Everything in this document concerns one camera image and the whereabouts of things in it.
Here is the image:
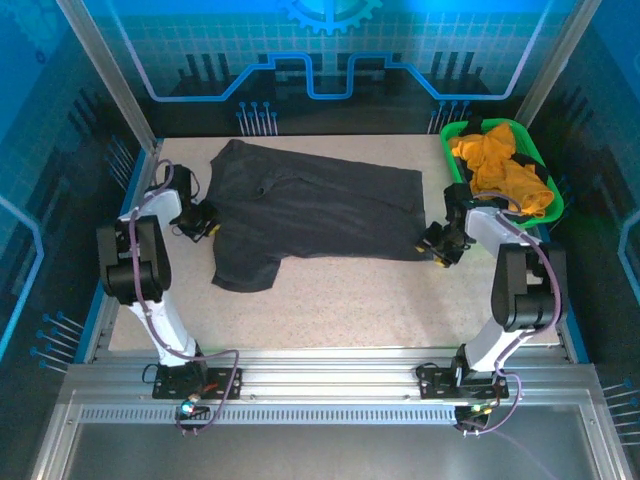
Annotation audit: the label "dark grey t-shirt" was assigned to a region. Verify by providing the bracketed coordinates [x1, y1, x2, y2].
[207, 138, 436, 295]

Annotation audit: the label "orange t-shirt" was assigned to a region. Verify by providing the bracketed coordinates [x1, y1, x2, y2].
[447, 122, 556, 219]

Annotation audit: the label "green plastic basket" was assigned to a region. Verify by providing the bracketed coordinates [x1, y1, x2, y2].
[438, 118, 566, 231]

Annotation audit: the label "grey metal front panel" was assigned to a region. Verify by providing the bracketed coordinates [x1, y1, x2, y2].
[34, 403, 619, 480]

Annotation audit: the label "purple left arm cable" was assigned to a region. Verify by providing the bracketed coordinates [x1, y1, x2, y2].
[127, 159, 241, 437]

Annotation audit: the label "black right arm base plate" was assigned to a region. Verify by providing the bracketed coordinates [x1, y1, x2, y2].
[416, 360, 511, 401]

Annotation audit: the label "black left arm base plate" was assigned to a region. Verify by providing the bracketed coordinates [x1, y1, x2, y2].
[152, 363, 244, 401]

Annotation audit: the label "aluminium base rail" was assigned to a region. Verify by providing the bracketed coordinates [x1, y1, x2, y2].
[58, 346, 604, 409]

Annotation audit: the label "aluminium frame post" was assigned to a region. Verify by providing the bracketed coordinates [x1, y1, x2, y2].
[54, 0, 165, 152]
[513, 0, 603, 132]

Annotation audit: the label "slotted grey cable duct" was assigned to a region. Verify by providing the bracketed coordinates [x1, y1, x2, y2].
[78, 406, 460, 427]

